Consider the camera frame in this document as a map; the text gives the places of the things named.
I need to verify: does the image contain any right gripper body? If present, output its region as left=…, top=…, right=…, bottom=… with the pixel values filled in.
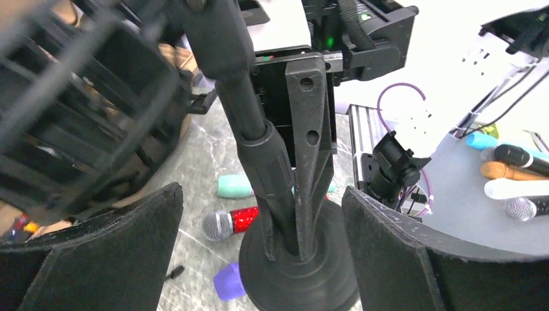
left=251, top=51, right=337, bottom=168

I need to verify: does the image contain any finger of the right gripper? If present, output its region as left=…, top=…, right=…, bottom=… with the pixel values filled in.
left=284, top=56, right=335, bottom=262
left=257, top=196, right=276, bottom=261

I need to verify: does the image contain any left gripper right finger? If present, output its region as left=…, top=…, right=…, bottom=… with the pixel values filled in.
left=342, top=186, right=548, bottom=310

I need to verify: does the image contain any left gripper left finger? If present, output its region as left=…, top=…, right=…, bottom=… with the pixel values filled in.
left=1, top=182, right=183, bottom=310

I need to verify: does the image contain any red glitter microphone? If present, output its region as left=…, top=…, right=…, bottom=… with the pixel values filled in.
left=201, top=205, right=260, bottom=241

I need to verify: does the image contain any teal microphone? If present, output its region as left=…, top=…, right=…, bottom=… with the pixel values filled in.
left=217, top=173, right=338, bottom=200

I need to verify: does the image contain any black round base stand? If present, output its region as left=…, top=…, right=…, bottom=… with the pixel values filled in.
left=175, top=1, right=359, bottom=310

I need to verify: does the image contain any purple microphone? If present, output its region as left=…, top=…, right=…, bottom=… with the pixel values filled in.
left=213, top=263, right=246, bottom=301

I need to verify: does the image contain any small black tripod stand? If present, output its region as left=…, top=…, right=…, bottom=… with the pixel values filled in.
left=164, top=265, right=185, bottom=282

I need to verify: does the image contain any white microphone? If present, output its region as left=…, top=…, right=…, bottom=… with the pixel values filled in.
left=484, top=178, right=548, bottom=200

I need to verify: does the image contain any orange microphone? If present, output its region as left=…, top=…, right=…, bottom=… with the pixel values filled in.
left=480, top=161, right=548, bottom=181

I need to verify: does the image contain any silver head black microphone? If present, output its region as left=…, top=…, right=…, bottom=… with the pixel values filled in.
left=505, top=196, right=548, bottom=222

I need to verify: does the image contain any blue microphone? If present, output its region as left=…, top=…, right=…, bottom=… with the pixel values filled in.
left=465, top=132, right=548, bottom=160

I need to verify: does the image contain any black handheld microphone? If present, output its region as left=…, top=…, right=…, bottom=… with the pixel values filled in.
left=480, top=144, right=548, bottom=177

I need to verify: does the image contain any yellow tool in case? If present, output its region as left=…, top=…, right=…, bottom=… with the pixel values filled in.
left=7, top=214, right=40, bottom=240

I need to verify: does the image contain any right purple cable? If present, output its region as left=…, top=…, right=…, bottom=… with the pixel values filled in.
left=376, top=82, right=435, bottom=218

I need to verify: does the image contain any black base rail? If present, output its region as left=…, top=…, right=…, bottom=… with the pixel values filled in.
left=348, top=105, right=387, bottom=190

